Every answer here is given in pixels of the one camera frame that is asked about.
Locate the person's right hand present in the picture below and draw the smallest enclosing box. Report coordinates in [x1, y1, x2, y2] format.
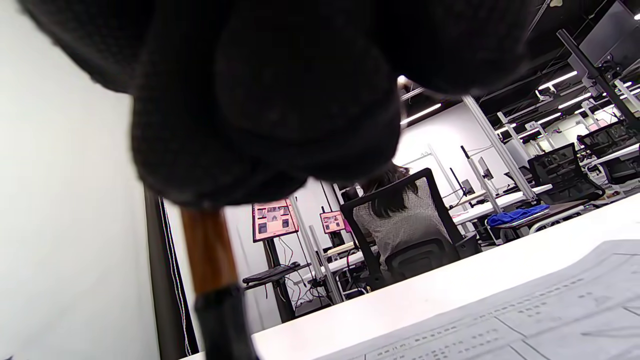
[17, 0, 540, 209]

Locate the brown handled Chinese brush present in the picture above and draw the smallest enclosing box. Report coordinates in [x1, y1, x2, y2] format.
[180, 206, 259, 360]

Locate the grey water writing practice cloth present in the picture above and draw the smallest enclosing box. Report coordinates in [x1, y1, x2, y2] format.
[320, 239, 640, 360]

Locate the blue cloth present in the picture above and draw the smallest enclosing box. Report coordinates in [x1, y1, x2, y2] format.
[486, 204, 551, 228]

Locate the large pink screen monitor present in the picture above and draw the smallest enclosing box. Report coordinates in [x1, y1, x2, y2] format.
[251, 199, 300, 243]

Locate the small pink screen monitor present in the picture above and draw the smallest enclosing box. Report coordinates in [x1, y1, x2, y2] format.
[319, 210, 347, 235]

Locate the ceiling strip light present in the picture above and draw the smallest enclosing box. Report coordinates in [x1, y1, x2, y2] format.
[400, 102, 443, 126]
[537, 71, 579, 91]

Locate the black keyboard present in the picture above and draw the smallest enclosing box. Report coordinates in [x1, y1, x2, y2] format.
[242, 262, 302, 284]

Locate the black monitor stand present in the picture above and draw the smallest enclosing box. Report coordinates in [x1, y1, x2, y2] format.
[242, 239, 314, 324]

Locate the black mesh office chair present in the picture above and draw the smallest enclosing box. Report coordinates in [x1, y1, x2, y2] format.
[340, 167, 483, 292]

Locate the white background desk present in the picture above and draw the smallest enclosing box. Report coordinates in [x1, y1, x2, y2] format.
[447, 184, 553, 226]

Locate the empty black mesh chair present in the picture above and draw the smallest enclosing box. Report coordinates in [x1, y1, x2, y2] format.
[527, 142, 606, 206]
[577, 120, 640, 187]

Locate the white cart brown top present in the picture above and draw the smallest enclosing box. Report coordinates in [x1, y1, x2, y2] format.
[492, 199, 592, 242]

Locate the aluminium frame post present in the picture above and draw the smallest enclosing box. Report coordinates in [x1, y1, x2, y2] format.
[461, 95, 539, 202]
[289, 196, 346, 306]

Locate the white cord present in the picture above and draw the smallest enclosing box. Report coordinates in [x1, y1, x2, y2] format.
[160, 197, 194, 357]

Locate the dark vertical post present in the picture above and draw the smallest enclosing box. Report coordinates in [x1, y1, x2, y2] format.
[144, 187, 201, 359]

